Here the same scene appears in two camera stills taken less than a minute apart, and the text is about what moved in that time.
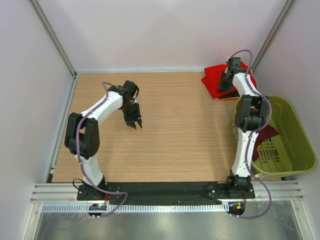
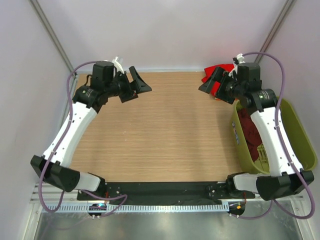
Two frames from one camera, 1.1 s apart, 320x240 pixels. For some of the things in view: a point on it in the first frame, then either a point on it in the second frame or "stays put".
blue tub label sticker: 235,130 stays put
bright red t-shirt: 213,76 stays put
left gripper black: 130,120 -> 132,88
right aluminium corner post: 287,5 stays put
